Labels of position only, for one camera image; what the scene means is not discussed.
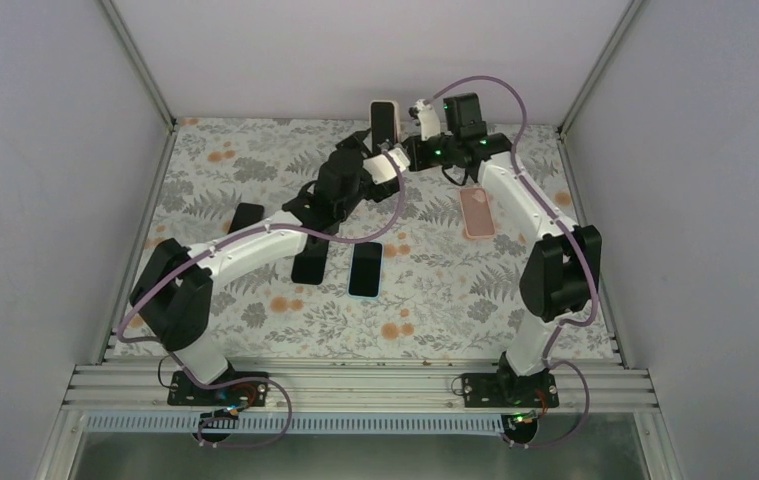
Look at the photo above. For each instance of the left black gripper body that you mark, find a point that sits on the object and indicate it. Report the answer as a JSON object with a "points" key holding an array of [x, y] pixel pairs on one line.
{"points": [[358, 145]]}

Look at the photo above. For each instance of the floral patterned mat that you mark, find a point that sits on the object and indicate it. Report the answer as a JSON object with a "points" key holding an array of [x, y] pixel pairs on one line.
{"points": [[443, 294]]}

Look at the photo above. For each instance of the blue phone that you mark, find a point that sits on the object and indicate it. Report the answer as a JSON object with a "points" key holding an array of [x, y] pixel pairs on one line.
{"points": [[245, 215]]}

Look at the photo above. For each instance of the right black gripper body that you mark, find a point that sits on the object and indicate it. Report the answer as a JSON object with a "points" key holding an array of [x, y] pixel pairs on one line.
{"points": [[424, 161]]}

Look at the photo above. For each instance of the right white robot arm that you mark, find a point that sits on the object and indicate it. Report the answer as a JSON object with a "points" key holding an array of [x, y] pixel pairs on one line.
{"points": [[563, 267]]}

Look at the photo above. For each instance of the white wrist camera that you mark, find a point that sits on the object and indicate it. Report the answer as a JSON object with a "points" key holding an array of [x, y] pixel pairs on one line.
{"points": [[387, 165], [426, 118]]}

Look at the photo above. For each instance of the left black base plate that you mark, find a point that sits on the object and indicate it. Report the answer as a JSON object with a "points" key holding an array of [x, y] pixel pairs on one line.
{"points": [[183, 392]]}

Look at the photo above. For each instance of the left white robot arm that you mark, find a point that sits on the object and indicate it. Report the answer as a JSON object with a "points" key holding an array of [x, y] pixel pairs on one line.
{"points": [[174, 292]]}

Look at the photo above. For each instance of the phone in black case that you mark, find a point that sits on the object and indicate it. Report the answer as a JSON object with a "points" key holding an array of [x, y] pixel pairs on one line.
{"points": [[309, 265]]}

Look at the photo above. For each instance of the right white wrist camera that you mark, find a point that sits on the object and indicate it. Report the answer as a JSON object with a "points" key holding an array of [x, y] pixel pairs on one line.
{"points": [[426, 118]]}

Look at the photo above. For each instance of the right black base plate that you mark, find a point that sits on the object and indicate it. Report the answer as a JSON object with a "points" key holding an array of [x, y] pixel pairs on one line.
{"points": [[490, 390]]}

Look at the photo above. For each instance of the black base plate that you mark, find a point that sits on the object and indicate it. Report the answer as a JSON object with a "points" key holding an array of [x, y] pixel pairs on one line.
{"points": [[490, 390], [183, 392]]}

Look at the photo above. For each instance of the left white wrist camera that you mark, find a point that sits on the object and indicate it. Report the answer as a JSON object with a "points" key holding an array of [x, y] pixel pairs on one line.
{"points": [[387, 165]]}

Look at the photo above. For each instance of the pink phone case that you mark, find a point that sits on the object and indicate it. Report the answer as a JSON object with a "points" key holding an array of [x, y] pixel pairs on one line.
{"points": [[476, 213]]}

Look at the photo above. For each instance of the aluminium rail frame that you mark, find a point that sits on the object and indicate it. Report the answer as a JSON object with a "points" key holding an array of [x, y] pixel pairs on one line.
{"points": [[397, 387]]}

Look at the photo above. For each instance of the perforated cable duct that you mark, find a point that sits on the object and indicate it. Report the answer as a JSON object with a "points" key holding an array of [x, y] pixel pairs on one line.
{"points": [[299, 423]]}

